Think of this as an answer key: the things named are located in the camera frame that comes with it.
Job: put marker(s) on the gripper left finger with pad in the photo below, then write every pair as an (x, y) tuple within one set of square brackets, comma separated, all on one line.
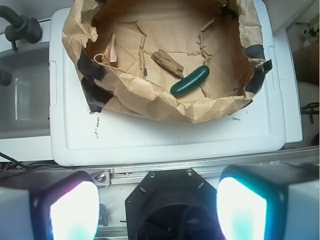
[(48, 205)]

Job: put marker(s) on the brown paper bag nest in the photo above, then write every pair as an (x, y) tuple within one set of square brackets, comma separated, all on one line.
[(225, 35)]

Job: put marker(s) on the gripper right finger with pad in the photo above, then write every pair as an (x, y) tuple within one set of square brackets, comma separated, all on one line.
[(269, 202)]

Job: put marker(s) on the green toy cucumber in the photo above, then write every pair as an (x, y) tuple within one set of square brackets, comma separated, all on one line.
[(190, 82)]

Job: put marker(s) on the aluminium extrusion rail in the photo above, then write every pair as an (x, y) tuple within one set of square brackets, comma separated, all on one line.
[(207, 168)]

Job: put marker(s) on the white sink basin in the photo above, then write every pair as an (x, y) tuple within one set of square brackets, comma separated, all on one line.
[(25, 102)]

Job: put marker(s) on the beige wooden spoon toy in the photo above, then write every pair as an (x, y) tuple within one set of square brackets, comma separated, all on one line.
[(109, 56)]

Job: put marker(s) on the brown wood piece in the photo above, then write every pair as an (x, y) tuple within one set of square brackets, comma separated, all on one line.
[(166, 61)]

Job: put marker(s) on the black octagonal mount plate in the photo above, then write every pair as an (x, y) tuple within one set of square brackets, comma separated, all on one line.
[(172, 205)]

